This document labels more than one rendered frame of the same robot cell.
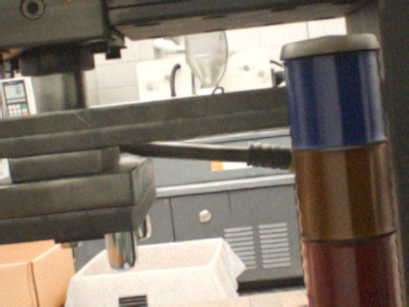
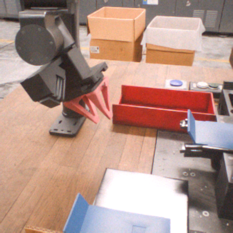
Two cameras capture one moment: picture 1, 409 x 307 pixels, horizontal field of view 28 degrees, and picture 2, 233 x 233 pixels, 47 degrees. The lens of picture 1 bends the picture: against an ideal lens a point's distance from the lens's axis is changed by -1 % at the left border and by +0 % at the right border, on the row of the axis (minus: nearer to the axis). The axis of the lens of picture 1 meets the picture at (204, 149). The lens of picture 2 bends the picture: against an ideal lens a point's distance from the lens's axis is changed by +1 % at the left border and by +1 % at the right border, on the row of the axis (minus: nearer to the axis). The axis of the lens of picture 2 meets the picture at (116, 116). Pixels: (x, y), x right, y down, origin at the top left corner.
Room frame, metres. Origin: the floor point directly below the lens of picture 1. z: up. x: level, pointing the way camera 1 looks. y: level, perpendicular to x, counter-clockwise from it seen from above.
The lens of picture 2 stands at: (0.16, 0.26, 1.29)
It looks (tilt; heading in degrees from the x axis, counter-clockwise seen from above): 32 degrees down; 12
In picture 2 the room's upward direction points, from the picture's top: straight up
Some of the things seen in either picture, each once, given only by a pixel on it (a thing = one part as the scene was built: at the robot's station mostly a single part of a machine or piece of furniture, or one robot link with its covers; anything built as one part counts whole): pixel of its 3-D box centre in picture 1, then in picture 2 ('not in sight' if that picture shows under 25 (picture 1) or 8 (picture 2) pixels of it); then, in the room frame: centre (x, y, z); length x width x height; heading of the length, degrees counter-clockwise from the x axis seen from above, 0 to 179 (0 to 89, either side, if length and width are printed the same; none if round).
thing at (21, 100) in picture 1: (22, 110); not in sight; (5.07, 1.07, 1.27); 0.23 x 0.18 x 0.38; 176
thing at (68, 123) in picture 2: not in sight; (74, 102); (0.74, 0.49, 0.94); 0.20 x 0.07 x 0.08; 179
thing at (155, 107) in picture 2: not in sight; (163, 107); (0.78, 0.26, 0.93); 0.25 x 0.12 x 0.06; 89
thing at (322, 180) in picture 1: (343, 188); not in sight; (0.33, -0.05, 1.14); 0.04 x 0.04 x 0.03
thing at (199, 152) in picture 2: not in sight; (200, 150); (0.56, 0.18, 0.98); 0.07 x 0.02 x 0.01; 89
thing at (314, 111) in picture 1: (334, 100); not in sight; (0.33, -0.05, 1.17); 0.04 x 0.04 x 0.03
